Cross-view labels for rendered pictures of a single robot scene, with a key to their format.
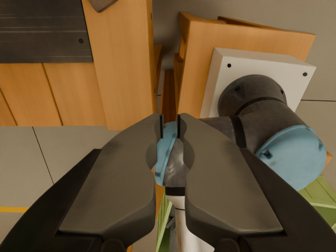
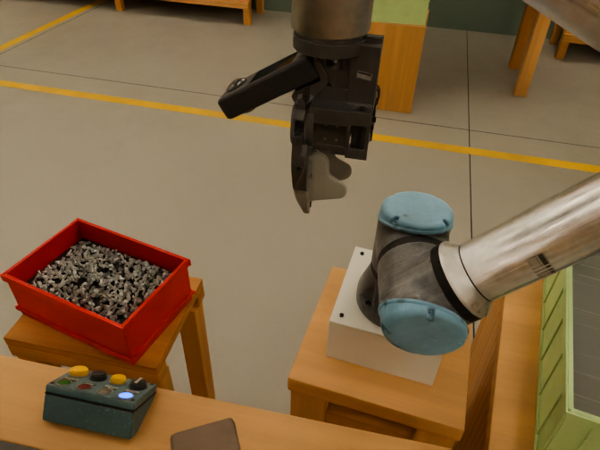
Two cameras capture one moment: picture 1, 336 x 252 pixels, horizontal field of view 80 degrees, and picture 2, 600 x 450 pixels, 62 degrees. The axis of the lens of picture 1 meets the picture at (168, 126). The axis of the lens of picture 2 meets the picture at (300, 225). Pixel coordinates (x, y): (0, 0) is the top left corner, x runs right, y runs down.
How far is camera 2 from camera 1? 56 cm
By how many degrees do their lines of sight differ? 63
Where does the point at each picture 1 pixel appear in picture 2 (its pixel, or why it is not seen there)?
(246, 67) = (346, 299)
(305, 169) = (415, 199)
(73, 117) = not seen: outside the picture
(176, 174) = (425, 287)
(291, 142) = (384, 208)
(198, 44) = (318, 372)
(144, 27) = (278, 416)
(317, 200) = not seen: hidden behind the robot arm
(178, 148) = (396, 293)
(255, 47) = not seen: hidden behind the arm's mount
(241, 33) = (316, 327)
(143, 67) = (332, 433)
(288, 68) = (354, 265)
